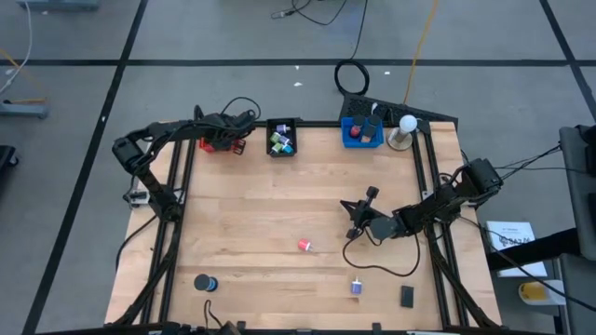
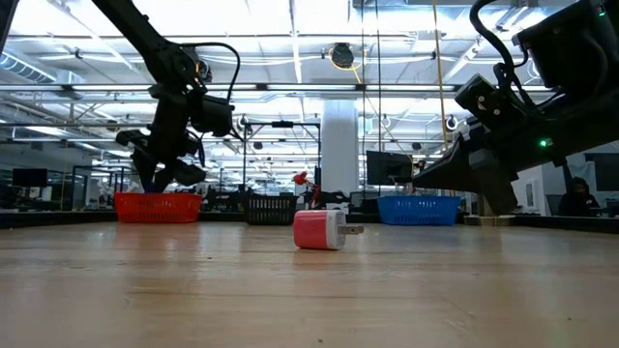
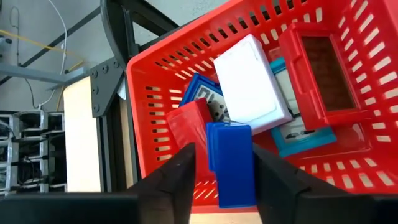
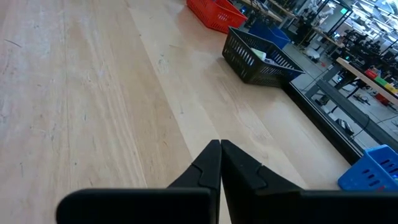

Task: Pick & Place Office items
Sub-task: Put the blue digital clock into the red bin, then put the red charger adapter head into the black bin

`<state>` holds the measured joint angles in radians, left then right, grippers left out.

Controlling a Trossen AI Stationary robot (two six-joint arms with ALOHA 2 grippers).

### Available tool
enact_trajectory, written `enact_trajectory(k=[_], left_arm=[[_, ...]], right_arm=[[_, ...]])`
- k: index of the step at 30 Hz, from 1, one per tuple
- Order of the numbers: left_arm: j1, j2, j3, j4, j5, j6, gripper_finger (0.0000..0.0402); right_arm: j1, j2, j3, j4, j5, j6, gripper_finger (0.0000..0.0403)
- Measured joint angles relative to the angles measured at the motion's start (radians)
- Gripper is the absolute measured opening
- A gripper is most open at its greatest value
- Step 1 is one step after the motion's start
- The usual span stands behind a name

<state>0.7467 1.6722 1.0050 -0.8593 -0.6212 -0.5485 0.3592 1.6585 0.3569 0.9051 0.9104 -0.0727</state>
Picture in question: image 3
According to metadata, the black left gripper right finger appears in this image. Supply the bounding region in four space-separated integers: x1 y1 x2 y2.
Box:
253 144 398 224

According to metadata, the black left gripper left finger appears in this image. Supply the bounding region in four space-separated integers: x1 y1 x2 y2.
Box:
0 143 196 224

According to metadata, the teal digital clock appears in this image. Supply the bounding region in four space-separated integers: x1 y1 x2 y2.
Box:
269 57 338 158

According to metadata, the blue plastic box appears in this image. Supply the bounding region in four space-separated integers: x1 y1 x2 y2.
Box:
206 121 258 208

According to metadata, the red plastic box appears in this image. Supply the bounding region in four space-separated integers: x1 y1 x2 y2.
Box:
165 98 215 183

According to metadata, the red digital clock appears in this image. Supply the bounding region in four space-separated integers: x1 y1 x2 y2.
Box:
278 21 374 131

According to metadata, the white digital clock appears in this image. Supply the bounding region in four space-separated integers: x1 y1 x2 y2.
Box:
213 33 294 135

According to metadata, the blue digital clock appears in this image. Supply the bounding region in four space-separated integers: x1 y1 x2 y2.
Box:
179 73 233 124

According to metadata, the aluminium extrusion stack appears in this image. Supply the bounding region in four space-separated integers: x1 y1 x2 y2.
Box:
0 108 68 194

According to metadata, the grey desk foot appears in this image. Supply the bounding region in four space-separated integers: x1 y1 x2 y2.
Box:
0 63 90 91

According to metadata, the red plastic basket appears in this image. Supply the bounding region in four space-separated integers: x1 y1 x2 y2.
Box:
126 0 398 214

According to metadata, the black curved bracket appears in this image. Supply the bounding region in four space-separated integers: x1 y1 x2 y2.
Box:
99 0 181 68

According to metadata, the white floor cable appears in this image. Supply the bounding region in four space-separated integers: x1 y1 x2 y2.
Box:
46 0 68 110

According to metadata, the thin yellow floor cable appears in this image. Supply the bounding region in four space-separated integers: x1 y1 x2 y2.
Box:
0 29 85 74

